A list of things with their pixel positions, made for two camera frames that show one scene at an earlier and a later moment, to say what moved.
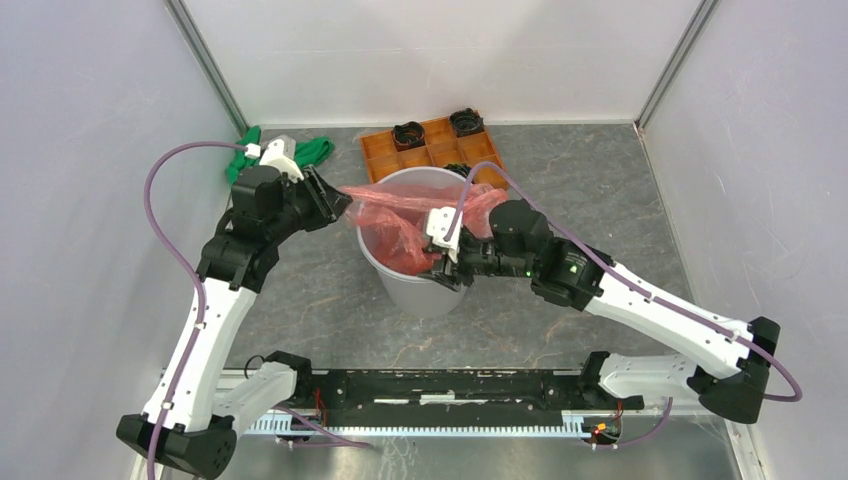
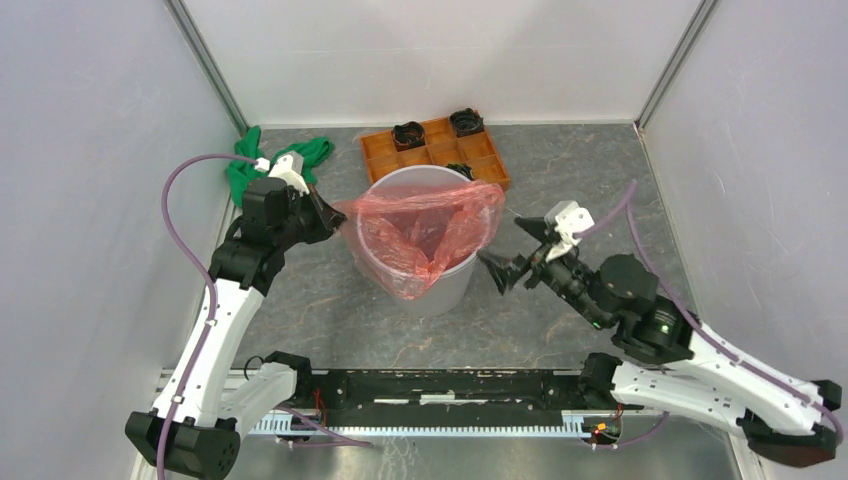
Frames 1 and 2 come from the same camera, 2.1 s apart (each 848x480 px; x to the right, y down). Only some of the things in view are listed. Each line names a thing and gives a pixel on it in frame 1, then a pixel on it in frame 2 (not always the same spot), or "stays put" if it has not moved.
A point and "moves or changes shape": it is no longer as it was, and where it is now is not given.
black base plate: x=406 y=397 stays put
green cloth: x=307 y=150 stays put
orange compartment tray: x=440 y=149 stays put
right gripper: x=448 y=274 → x=504 y=270
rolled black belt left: x=407 y=136 stays put
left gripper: x=328 y=204 → x=327 y=217
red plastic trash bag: x=393 y=218 moves or changes shape
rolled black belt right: x=466 y=122 stays put
